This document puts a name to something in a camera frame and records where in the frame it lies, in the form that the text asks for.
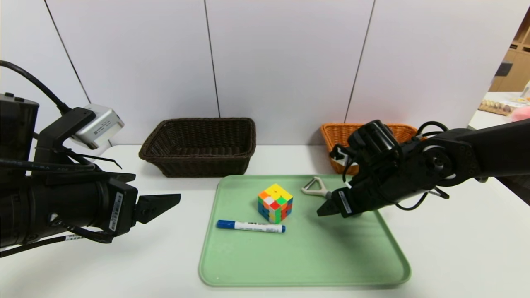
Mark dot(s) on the colourful puzzle cube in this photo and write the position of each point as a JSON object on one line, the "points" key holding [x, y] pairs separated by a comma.
{"points": [[275, 205]]}

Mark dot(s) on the wooden background shelf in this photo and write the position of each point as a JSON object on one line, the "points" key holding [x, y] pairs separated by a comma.
{"points": [[513, 66]]}

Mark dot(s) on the white marker with blue cap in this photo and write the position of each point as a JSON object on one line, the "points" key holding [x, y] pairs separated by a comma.
{"points": [[252, 227]]}

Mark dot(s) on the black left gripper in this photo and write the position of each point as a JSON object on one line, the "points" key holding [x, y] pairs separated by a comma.
{"points": [[121, 210]]}

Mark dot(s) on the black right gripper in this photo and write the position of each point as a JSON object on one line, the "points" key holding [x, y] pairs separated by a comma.
{"points": [[344, 203]]}

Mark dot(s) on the green plastic tray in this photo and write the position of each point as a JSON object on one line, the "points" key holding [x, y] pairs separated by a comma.
{"points": [[256, 260]]}

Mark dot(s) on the white background table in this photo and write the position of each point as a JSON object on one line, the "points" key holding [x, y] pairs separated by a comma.
{"points": [[484, 120]]}

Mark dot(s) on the dark brown wicker basket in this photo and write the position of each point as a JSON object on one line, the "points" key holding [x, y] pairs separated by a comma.
{"points": [[198, 165]]}

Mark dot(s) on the brown woven background object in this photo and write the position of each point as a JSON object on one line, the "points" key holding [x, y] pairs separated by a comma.
{"points": [[495, 107]]}

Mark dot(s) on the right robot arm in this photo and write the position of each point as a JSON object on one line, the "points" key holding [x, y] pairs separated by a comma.
{"points": [[488, 149]]}

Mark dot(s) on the orange wicker basket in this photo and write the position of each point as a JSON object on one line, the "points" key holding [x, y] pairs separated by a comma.
{"points": [[331, 136]]}

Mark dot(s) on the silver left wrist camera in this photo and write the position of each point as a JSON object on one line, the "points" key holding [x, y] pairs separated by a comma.
{"points": [[99, 126]]}

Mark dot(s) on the black left camera bracket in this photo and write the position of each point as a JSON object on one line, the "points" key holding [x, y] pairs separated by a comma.
{"points": [[58, 132]]}

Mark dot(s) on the pink background object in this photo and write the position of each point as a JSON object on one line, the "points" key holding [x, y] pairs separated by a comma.
{"points": [[522, 114]]}

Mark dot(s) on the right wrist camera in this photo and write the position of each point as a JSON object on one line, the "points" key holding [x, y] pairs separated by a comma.
{"points": [[372, 140]]}

